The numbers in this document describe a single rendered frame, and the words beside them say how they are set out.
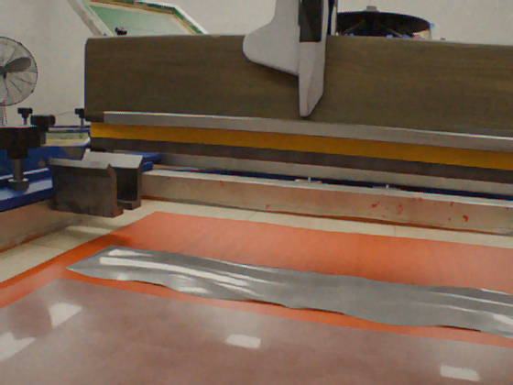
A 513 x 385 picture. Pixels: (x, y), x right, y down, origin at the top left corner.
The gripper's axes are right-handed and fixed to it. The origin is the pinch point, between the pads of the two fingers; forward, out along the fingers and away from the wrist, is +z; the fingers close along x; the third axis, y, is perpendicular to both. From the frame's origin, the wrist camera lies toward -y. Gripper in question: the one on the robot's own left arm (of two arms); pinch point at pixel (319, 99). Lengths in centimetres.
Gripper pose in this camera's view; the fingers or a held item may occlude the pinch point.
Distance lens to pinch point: 36.1
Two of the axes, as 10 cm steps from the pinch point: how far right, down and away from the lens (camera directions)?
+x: -2.7, 1.8, -9.5
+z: -0.4, 9.8, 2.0
